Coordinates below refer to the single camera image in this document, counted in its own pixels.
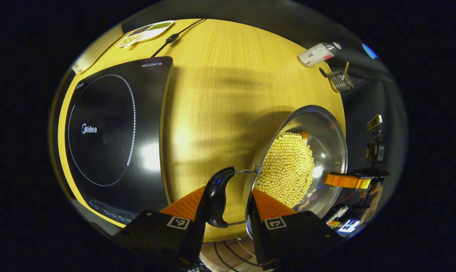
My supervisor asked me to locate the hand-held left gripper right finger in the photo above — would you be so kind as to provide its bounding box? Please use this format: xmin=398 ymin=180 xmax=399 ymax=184
xmin=247 ymin=188 xmax=344 ymax=270

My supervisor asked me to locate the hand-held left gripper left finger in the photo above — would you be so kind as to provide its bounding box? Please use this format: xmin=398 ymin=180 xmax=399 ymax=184
xmin=113 ymin=185 xmax=208 ymax=269

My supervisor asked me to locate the steel pot with black handles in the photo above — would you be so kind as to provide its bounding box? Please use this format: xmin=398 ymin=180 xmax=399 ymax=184
xmin=203 ymin=105 xmax=348 ymax=240

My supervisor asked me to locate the black induction cooktop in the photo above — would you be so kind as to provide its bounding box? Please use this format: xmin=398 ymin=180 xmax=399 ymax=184
xmin=64 ymin=57 xmax=174 ymax=227

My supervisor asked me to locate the pile of yellow soybeans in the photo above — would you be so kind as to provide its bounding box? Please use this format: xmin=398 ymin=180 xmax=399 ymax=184
xmin=255 ymin=132 xmax=315 ymax=208

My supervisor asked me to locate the glass jar with wooden stick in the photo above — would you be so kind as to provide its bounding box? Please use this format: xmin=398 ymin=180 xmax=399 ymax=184
xmin=327 ymin=62 xmax=354 ymax=93

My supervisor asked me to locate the white bottle with silver cap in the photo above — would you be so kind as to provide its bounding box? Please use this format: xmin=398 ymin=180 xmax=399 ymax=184
xmin=297 ymin=42 xmax=342 ymax=68

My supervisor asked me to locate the white divided dish of beans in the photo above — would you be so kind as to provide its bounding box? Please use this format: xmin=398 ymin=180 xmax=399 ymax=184
xmin=117 ymin=20 xmax=174 ymax=48

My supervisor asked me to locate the black power cable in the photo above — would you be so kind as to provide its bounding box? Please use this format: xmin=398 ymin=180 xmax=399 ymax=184
xmin=151 ymin=18 xmax=206 ymax=58

